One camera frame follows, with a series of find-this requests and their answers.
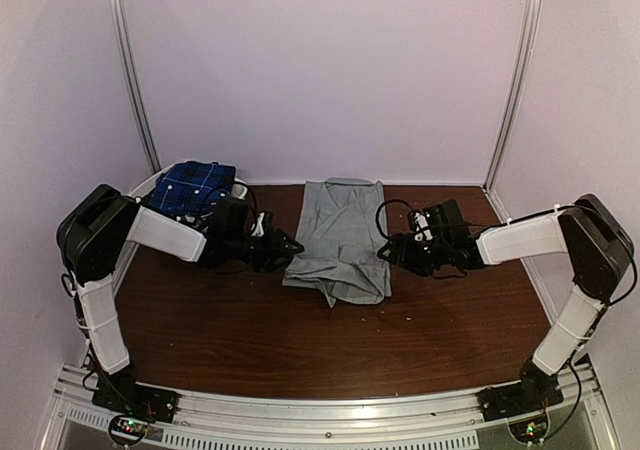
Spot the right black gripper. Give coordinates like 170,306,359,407
378,233,451,277

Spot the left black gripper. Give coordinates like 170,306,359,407
226,227,304,274

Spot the grey long sleeve shirt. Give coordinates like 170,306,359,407
282,177,391,306

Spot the white plastic basket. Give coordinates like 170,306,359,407
125,174,247,209

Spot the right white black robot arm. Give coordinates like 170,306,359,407
377,193,639,412

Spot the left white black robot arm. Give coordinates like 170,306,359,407
56,184,304,414

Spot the blue plaid shirt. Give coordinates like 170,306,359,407
148,161,236,217

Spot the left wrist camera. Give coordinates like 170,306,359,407
251,211,274,238

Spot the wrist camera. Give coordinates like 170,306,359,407
251,211,274,238
407,210,433,242

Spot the right black cable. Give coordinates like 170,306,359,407
374,197,421,241

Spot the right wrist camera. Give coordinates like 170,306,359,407
407,210,433,242

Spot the front aluminium rail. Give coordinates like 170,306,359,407
36,363,620,449

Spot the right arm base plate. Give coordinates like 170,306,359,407
477,381,564,447

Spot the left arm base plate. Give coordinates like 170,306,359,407
92,383,179,447

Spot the right aluminium frame post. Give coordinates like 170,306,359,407
483,0,543,193

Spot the aluminium frame post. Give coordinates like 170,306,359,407
483,0,543,193
108,0,161,173

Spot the left aluminium frame post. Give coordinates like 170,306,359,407
108,0,161,173

